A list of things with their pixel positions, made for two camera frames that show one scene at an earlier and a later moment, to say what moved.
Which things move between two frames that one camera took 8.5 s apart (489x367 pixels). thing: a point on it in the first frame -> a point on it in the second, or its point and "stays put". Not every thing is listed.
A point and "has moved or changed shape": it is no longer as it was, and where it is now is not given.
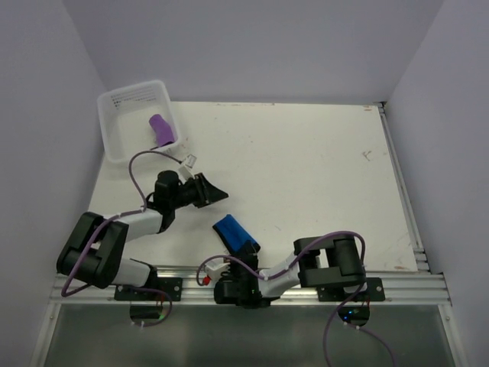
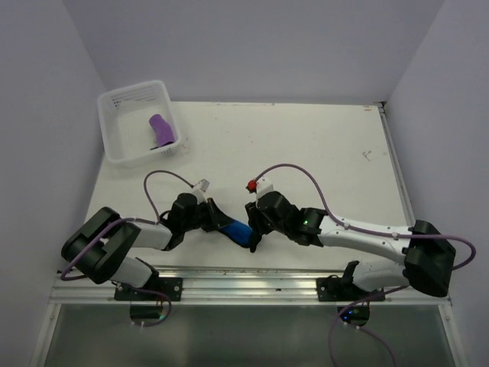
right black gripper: (247, 256) -> (254, 220)
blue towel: (234, 235) has moved or changed shape
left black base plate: (173, 286) stays put
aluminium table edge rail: (421, 260) stays put
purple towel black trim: (163, 132) stays put
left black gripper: (206, 193) -> (216, 217)
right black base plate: (374, 291) stays put
